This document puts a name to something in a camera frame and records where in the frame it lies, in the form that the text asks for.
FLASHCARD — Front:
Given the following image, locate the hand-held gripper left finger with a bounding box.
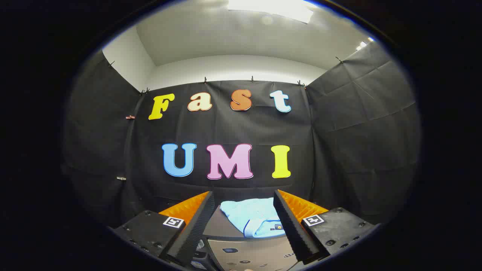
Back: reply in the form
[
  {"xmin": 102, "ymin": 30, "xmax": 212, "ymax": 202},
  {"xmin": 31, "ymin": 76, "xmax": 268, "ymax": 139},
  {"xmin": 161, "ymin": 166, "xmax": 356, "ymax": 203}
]
[{"xmin": 113, "ymin": 191, "xmax": 215, "ymax": 267}]

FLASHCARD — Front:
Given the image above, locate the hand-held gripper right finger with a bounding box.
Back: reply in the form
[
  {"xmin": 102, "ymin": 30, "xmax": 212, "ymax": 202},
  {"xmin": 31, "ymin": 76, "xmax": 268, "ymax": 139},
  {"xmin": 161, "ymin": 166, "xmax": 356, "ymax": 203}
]
[{"xmin": 273, "ymin": 189, "xmax": 377, "ymax": 264}]

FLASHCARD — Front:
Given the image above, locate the small washing machine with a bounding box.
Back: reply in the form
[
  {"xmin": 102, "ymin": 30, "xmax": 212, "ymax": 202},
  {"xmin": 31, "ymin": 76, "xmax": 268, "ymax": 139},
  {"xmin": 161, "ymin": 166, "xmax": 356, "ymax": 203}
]
[{"xmin": 191, "ymin": 238, "xmax": 212, "ymax": 271}]

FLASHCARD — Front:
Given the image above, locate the light blue shirt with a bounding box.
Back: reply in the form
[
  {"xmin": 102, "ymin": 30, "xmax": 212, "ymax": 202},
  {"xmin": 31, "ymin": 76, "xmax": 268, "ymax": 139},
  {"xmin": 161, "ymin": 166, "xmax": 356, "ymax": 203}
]
[{"xmin": 220, "ymin": 198, "xmax": 287, "ymax": 238}]

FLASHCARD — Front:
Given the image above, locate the grey metal appliance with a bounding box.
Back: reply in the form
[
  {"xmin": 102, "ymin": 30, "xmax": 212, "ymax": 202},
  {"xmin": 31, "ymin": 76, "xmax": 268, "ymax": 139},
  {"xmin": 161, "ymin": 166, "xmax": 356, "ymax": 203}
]
[{"xmin": 203, "ymin": 205, "xmax": 302, "ymax": 271}]

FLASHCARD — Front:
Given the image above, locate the black backdrop cloth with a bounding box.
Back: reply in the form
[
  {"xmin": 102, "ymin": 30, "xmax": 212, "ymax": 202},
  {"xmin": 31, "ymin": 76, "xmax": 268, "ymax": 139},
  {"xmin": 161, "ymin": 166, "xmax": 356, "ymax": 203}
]
[{"xmin": 62, "ymin": 40, "xmax": 420, "ymax": 226}]

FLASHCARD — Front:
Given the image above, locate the small ceiling light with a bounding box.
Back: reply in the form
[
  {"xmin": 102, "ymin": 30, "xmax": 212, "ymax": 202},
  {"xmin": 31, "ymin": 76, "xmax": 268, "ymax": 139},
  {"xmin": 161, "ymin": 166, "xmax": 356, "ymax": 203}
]
[{"xmin": 356, "ymin": 37, "xmax": 375, "ymax": 51}]

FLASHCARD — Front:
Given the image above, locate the ceiling light panel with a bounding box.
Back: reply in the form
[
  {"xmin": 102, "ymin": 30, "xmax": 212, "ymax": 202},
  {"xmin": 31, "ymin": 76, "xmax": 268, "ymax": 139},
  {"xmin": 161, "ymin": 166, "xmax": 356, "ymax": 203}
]
[{"xmin": 227, "ymin": 0, "xmax": 314, "ymax": 24}]

